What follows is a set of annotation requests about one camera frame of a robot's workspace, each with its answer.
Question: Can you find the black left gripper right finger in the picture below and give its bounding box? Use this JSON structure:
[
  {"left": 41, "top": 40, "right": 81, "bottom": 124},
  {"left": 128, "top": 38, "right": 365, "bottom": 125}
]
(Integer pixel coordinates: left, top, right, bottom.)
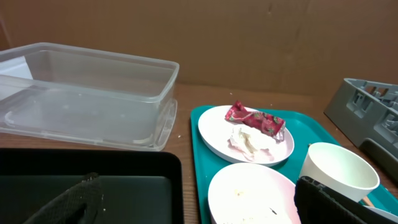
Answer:
[{"left": 294, "top": 176, "right": 394, "bottom": 224}]

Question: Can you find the black rectangular tray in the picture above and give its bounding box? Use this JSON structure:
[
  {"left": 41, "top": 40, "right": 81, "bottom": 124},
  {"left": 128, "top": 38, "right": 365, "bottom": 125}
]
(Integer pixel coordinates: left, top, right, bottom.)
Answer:
[{"left": 1, "top": 149, "right": 184, "bottom": 223}]

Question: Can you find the wooden chopstick left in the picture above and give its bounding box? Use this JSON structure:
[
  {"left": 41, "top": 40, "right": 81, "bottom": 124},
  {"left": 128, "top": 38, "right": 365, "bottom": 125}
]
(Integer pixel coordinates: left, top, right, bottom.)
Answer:
[{"left": 363, "top": 196, "right": 374, "bottom": 207}]

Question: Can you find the white tissue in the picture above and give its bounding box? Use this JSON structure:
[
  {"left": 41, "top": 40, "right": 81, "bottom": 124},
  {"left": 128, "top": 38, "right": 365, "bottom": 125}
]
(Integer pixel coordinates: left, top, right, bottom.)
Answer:
[{"left": 229, "top": 124, "right": 277, "bottom": 157}]

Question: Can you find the small pink bowl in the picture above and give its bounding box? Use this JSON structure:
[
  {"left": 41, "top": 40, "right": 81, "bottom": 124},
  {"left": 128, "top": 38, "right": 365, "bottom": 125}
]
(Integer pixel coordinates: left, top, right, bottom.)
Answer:
[{"left": 208, "top": 163, "right": 300, "bottom": 224}]

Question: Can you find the red strawberry candy wrapper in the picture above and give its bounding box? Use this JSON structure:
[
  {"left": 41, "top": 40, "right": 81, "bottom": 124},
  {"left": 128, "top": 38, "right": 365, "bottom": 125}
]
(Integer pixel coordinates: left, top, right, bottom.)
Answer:
[{"left": 224, "top": 101, "right": 285, "bottom": 137}]

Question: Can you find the cream white cup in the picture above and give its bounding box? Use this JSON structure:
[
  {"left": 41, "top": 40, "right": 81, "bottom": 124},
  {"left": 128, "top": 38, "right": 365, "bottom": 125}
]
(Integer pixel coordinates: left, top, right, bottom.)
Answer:
[{"left": 299, "top": 142, "right": 380, "bottom": 202}]

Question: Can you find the clear plastic waste bin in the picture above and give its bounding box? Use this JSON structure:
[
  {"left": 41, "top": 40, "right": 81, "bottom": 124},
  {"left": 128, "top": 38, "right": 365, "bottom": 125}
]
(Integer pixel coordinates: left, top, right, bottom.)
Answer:
[{"left": 1, "top": 42, "right": 179, "bottom": 151}]

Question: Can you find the large pink plate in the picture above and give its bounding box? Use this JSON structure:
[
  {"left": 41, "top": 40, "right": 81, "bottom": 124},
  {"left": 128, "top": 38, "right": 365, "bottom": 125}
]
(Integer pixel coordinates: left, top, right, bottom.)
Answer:
[{"left": 198, "top": 105, "right": 295, "bottom": 167}]

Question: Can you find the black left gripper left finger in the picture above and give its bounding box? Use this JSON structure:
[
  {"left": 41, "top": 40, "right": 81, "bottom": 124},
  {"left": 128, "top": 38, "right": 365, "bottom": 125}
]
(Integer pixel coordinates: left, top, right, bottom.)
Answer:
[{"left": 24, "top": 172, "right": 103, "bottom": 224}]

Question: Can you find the grey dishwasher rack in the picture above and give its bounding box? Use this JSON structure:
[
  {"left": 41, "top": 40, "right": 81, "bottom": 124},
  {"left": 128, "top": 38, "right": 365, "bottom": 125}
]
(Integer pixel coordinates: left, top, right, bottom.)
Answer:
[{"left": 325, "top": 78, "right": 397, "bottom": 182}]

